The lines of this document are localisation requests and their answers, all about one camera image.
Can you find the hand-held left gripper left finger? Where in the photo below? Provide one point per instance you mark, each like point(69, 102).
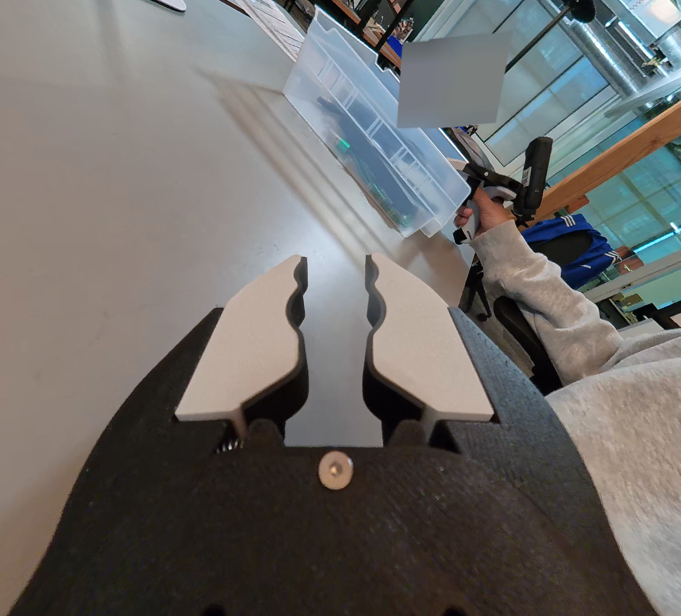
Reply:
point(250, 339)

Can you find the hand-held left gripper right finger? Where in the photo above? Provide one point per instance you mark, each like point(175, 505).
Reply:
point(420, 345)

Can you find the person's right forearm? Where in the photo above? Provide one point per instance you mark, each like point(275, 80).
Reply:
point(542, 297)

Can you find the person's right hand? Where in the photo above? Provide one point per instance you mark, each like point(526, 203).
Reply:
point(487, 214)

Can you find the black office chair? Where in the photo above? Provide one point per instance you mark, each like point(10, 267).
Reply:
point(524, 334)

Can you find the blue jacket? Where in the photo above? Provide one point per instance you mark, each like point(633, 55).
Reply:
point(561, 225)

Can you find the black chair armrest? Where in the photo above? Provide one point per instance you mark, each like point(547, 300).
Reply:
point(537, 169)

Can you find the person's grey sweatshirt torso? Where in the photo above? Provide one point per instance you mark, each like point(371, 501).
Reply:
point(628, 440)

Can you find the clear plastic storage bin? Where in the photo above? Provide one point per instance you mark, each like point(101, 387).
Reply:
point(372, 95)

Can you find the wooden beam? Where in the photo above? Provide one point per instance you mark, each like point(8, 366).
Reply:
point(628, 148)

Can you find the printed paper sheet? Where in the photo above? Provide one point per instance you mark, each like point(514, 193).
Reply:
point(260, 4)

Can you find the silver ventilation duct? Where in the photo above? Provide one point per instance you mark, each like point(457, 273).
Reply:
point(585, 36)

